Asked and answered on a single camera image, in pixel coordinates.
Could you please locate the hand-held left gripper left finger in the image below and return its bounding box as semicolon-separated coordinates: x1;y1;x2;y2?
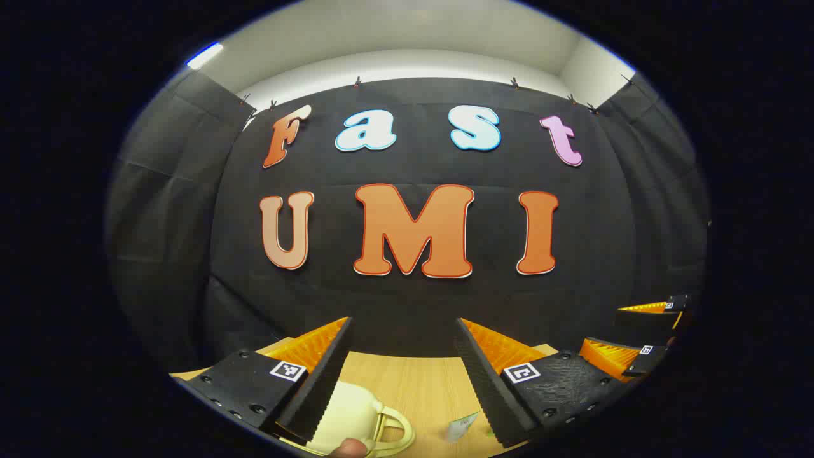
183;316;355;445

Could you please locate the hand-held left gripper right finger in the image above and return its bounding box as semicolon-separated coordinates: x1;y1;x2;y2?
455;317;631;448

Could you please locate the white skin care tube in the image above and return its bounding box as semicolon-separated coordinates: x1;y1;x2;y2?
445;412;481;443

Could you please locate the ceiling light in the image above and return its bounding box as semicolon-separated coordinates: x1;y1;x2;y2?
186;42;224;69

